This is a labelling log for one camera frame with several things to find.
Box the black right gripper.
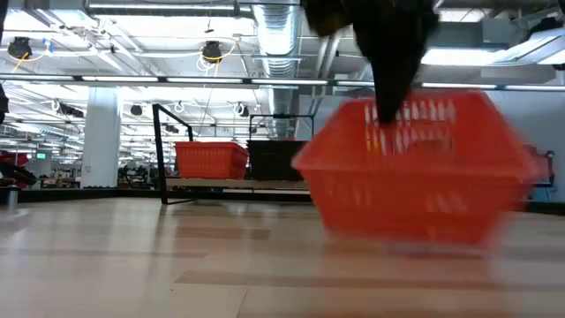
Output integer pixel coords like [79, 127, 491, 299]
[352, 0, 441, 125]

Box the white building pillar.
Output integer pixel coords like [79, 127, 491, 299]
[80, 86, 123, 189]

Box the red storage cart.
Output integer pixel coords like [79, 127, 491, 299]
[0, 151, 39, 187]

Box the silver spiral ventilation duct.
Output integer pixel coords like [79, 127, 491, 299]
[251, 0, 305, 138]

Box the black metal shelf end frame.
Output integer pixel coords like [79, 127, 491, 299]
[152, 103, 198, 207]

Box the red utility cart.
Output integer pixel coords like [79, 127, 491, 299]
[524, 144, 556, 202]

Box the orange slotted plastic basket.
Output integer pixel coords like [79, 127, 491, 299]
[290, 89, 538, 246]
[175, 146, 250, 180]
[174, 140, 250, 149]

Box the black aluminium rig frame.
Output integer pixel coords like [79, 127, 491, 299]
[17, 188, 313, 205]

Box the long ceiling light rail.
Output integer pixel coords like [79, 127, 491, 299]
[0, 73, 565, 92]

